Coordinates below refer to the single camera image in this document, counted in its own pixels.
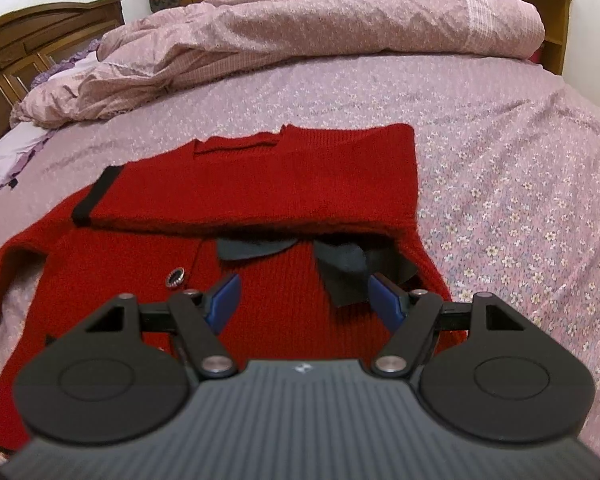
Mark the pink floral bed sheet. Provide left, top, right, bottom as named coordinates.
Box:
left=0, top=54, right=600, bottom=454

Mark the lilac pillow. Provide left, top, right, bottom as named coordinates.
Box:
left=0, top=122, right=54, bottom=191

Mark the pink floral duvet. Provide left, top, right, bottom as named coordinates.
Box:
left=10, top=0, right=545, bottom=130

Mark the red knit cardigan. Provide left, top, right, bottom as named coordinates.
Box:
left=0, top=124, right=449, bottom=452

